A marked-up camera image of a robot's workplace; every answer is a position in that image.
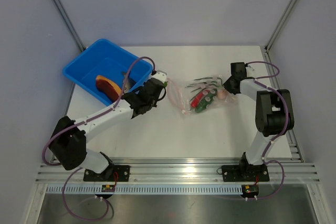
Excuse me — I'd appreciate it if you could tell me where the clear zip top bag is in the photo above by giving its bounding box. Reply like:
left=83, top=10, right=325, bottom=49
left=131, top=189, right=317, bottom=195
left=166, top=74, right=237, bottom=115

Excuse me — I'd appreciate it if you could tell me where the blue plastic bin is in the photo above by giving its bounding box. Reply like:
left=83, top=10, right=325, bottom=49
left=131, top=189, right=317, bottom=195
left=63, top=39, right=138, bottom=106

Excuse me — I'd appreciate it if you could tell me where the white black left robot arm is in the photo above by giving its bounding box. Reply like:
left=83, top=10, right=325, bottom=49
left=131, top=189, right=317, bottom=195
left=48, top=73, right=167, bottom=181

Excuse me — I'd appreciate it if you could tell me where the peach fake radish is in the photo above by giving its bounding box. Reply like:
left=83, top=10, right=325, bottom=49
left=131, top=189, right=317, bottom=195
left=217, top=90, right=227, bottom=100

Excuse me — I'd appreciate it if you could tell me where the orange red fake papaya slice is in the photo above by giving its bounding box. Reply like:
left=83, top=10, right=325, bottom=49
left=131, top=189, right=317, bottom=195
left=96, top=75, right=122, bottom=102

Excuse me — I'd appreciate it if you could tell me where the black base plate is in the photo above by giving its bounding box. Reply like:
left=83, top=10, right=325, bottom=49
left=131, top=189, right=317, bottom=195
left=83, top=165, right=131, bottom=182
left=221, top=165, right=270, bottom=182

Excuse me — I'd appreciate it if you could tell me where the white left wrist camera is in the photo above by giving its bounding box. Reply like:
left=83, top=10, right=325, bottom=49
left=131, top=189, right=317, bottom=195
left=151, top=71, right=167, bottom=84

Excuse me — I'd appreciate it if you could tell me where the slotted white cable duct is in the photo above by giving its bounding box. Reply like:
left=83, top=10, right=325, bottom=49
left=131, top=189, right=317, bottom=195
left=46, top=184, right=243, bottom=195

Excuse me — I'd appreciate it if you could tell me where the grey fake fish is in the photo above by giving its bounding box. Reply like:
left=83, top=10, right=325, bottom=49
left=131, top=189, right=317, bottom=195
left=121, top=71, right=136, bottom=93

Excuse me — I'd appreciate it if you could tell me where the aluminium mounting rail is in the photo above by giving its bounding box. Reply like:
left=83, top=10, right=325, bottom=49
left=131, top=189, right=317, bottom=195
left=35, top=158, right=321, bottom=184

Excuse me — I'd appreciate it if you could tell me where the aluminium frame post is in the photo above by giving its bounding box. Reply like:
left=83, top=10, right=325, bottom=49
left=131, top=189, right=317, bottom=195
left=265, top=0, right=299, bottom=53
left=52, top=0, right=86, bottom=52

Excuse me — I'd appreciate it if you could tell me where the green fake cucumber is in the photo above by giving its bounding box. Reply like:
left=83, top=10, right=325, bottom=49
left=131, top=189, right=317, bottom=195
left=195, top=89, right=217, bottom=113

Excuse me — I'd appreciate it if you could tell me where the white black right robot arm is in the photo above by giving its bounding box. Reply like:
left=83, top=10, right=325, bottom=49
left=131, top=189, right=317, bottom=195
left=222, top=62, right=295, bottom=181

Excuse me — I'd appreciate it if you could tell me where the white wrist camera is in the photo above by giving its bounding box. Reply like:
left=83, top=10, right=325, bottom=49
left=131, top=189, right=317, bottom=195
left=151, top=71, right=167, bottom=84
left=246, top=65, right=256, bottom=73

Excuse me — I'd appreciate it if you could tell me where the aluminium frame post left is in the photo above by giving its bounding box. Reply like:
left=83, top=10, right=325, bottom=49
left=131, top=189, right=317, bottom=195
left=52, top=0, right=86, bottom=52

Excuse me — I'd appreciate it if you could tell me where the red fake pepper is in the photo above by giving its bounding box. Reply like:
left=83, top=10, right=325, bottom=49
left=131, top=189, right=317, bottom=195
left=191, top=91, right=207, bottom=108

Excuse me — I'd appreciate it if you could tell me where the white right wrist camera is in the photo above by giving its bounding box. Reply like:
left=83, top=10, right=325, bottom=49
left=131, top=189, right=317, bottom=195
left=246, top=65, right=256, bottom=73

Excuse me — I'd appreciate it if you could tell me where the aluminium frame post right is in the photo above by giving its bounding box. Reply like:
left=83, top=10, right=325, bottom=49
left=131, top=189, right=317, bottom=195
left=265, top=0, right=299, bottom=53

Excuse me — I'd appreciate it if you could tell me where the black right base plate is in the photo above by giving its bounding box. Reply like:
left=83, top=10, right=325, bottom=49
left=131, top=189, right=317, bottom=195
left=221, top=165, right=270, bottom=182

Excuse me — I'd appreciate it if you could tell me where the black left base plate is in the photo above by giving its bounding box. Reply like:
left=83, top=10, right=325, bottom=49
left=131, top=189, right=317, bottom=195
left=83, top=165, right=131, bottom=182

